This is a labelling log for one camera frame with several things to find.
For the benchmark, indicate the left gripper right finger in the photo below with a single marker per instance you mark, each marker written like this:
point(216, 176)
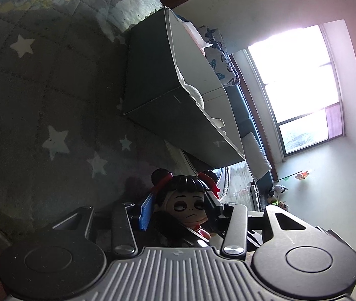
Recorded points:
point(229, 221)

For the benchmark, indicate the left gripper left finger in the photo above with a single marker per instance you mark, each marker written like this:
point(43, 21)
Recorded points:
point(127, 219)

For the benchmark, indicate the black-haired doll figure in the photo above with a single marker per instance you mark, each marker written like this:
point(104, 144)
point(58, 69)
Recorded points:
point(182, 196)

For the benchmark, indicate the dark green sofa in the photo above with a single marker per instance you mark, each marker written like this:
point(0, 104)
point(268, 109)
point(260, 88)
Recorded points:
point(246, 124)

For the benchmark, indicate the white cushion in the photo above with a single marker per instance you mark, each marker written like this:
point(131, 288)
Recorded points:
point(255, 156)

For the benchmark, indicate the grey storage box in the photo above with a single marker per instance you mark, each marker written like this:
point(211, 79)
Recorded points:
point(172, 91)

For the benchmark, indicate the butterfly-print cushion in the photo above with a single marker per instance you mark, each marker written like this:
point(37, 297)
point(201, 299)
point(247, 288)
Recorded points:
point(218, 56)

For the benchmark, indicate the window with brown frame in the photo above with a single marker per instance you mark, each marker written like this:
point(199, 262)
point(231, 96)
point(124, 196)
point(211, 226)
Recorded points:
point(292, 80)

